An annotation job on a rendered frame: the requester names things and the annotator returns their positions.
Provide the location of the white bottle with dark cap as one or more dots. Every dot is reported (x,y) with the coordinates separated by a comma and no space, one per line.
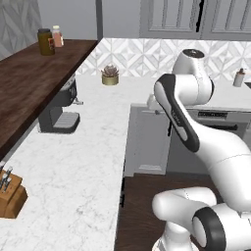
(239,78)

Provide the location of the pink shaker bottle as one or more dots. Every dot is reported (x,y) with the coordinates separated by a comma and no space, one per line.
(58,37)

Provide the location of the grey wall cupboards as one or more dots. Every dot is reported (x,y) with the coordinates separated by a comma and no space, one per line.
(176,19)

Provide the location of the dark olive jar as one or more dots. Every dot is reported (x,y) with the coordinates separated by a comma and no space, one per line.
(45,42)

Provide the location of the grey drawer front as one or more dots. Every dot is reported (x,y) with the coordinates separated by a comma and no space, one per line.
(139,109)

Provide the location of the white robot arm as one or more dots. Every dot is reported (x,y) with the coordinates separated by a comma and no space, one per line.
(225,153)

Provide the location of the grey cupboard door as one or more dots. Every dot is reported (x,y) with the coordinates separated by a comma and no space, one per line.
(147,143)

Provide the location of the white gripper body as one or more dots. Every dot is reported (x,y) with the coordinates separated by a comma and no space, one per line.
(153,102)

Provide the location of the wooden knife block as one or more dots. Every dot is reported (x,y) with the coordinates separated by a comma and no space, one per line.
(11,200)

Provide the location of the dark grey coffee machine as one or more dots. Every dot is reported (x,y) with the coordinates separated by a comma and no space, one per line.
(60,112)

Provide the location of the succulent in gold pot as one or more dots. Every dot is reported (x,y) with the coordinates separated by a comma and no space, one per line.
(110,76)

